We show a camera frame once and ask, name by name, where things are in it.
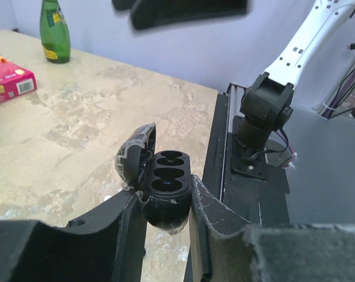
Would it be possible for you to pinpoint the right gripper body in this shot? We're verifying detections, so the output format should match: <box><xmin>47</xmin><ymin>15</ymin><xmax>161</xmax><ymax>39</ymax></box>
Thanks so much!
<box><xmin>112</xmin><ymin>0</ymin><xmax>251</xmax><ymax>29</ymax></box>

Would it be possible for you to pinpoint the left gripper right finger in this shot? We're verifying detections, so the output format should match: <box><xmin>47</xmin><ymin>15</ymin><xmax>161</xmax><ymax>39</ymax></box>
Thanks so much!
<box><xmin>189</xmin><ymin>176</ymin><xmax>355</xmax><ymax>281</ymax></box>

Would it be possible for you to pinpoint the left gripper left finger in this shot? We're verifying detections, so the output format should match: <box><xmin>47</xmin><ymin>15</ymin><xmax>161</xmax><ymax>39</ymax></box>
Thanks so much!
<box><xmin>0</xmin><ymin>195</ymin><xmax>146</xmax><ymax>281</ymax></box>

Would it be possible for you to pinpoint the black earbud charging case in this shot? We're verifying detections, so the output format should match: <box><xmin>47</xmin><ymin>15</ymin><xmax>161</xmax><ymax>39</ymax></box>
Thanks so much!
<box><xmin>115</xmin><ymin>123</ymin><xmax>192</xmax><ymax>235</ymax></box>

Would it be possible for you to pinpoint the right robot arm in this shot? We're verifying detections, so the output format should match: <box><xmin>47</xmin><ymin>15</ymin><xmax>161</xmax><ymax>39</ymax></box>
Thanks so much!
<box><xmin>112</xmin><ymin>1</ymin><xmax>355</xmax><ymax>151</ymax></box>

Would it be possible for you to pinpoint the green glass bottle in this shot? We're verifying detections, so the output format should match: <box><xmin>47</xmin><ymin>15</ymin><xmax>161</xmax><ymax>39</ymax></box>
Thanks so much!
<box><xmin>39</xmin><ymin>0</ymin><xmax>71</xmax><ymax>64</ymax></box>

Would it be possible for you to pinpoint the pink snack box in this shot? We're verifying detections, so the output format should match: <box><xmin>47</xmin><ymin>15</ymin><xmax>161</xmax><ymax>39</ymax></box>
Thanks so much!
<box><xmin>0</xmin><ymin>56</ymin><xmax>37</xmax><ymax>104</ymax></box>

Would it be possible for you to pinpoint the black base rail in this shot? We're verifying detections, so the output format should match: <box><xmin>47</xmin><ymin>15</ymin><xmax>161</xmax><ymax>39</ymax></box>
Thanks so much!
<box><xmin>183</xmin><ymin>83</ymin><xmax>292</xmax><ymax>282</ymax></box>

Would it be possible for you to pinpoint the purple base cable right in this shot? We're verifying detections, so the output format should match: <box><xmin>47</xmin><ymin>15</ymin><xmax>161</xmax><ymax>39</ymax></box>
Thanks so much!
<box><xmin>276</xmin><ymin>129</ymin><xmax>299</xmax><ymax>170</ymax></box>

